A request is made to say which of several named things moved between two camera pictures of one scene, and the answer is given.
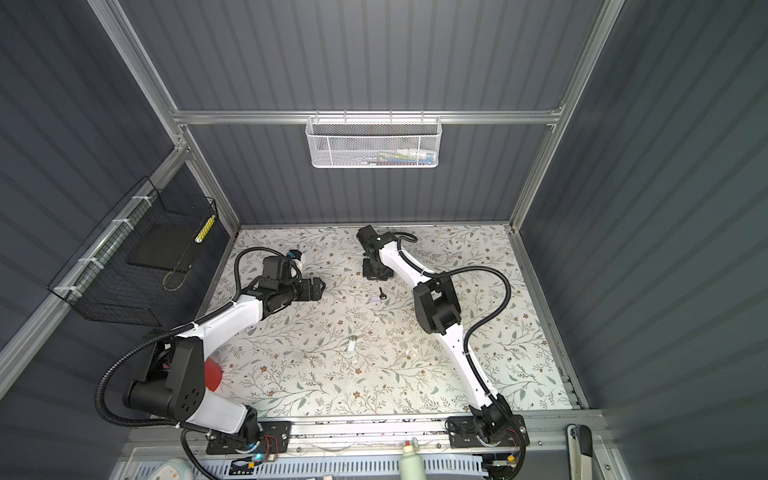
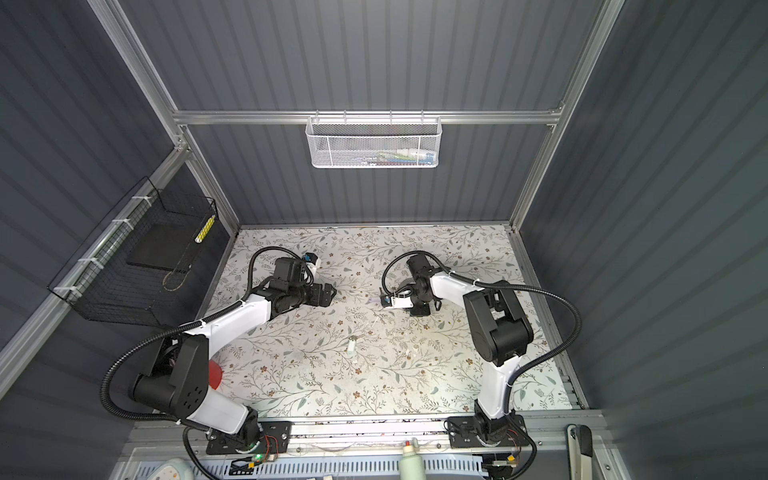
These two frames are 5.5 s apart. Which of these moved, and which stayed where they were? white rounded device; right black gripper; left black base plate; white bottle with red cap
Moved: right black gripper
Stayed: white bottle with red cap; left black base plate; white rounded device
